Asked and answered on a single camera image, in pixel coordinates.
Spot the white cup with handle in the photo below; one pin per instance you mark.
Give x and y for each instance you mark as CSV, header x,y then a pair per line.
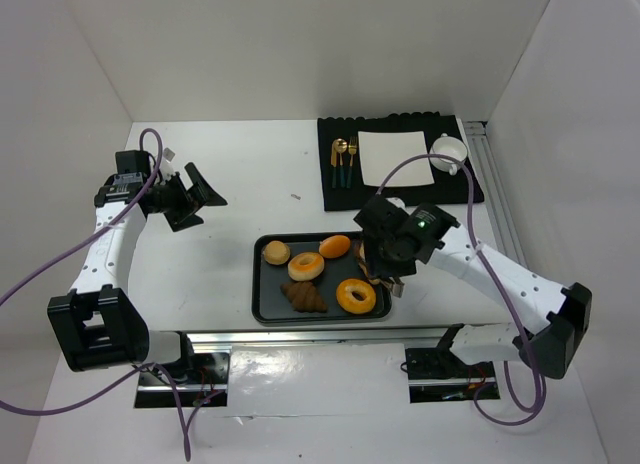
x,y
452,154

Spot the black rectangular baking tray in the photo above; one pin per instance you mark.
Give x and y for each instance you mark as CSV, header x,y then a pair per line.
x,y
270,306

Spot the orange glazed donut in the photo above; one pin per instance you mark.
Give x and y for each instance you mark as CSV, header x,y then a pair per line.
x,y
356,296

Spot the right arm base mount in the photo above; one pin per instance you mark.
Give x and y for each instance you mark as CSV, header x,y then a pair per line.
x,y
436,375

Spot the small round muffin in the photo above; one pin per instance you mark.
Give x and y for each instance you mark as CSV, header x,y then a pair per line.
x,y
276,253

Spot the gold fork teal handle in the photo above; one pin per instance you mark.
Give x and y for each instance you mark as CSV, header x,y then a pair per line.
x,y
352,151

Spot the pale glazed ring donut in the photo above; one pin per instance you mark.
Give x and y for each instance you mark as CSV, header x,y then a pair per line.
x,y
306,266

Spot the white square plate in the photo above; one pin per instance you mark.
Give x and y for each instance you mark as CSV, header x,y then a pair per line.
x,y
380,153

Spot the long yellow bread roll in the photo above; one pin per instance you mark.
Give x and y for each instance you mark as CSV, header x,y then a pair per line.
x,y
359,254

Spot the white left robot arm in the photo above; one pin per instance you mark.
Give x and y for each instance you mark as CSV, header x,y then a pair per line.
x,y
95,323

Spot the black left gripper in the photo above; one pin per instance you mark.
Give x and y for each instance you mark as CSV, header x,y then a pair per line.
x,y
179,200

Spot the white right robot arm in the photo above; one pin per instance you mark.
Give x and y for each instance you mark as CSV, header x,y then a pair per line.
x,y
549,320

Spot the gold spoon teal handle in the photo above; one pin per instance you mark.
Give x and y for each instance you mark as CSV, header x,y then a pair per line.
x,y
341,149

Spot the gold knife teal handle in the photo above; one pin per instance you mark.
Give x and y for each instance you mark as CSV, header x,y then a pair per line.
x,y
333,163

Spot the aluminium side rail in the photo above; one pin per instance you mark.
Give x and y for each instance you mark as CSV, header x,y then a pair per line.
x,y
485,165

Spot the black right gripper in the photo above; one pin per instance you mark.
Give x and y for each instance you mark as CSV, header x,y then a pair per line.
x,y
373,262

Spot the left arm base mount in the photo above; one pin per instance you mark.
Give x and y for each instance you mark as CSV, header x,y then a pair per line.
x,y
202,382

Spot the orange sesame bun with cream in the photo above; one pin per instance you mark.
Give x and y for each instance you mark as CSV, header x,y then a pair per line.
x,y
334,246

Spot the aluminium front rail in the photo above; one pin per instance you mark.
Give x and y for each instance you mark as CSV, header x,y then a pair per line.
x,y
409,336

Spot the brown chocolate croissant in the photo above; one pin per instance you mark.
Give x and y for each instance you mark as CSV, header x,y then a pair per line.
x,y
304,297

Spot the black cloth placemat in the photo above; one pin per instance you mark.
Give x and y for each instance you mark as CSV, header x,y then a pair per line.
x,y
445,189

